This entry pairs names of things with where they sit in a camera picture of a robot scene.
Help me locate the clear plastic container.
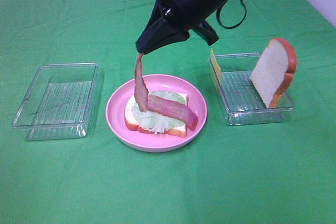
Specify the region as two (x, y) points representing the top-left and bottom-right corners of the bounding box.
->
(12, 63), (98, 141)
(215, 52), (294, 125)

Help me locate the green lettuce leaf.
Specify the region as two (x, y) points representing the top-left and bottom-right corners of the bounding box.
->
(130, 90), (187, 134)

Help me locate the clear right plastic container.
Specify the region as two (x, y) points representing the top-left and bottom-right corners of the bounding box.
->
(215, 52), (294, 125)

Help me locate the bread slice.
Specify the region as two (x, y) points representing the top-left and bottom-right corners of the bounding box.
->
(124, 92), (190, 138)
(250, 38), (297, 108)

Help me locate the clear left plastic container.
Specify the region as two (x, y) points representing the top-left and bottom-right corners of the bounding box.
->
(12, 63), (98, 141)

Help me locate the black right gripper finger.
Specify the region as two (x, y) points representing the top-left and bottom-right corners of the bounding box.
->
(136, 5), (166, 51)
(143, 22), (190, 54)

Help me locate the green tablecloth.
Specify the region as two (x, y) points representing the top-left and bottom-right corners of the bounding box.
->
(1, 0), (335, 223)

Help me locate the bacon strip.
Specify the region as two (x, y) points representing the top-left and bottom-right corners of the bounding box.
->
(134, 52), (149, 112)
(147, 94), (198, 131)

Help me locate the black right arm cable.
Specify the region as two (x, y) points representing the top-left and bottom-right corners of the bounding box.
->
(216, 0), (275, 29)

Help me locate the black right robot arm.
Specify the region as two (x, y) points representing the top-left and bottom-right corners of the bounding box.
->
(136, 0), (227, 54)

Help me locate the yellow cheese slice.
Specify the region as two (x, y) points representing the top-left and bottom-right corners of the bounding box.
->
(210, 48), (221, 95)

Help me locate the pink round plate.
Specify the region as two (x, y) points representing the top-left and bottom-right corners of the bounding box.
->
(106, 74), (207, 153)

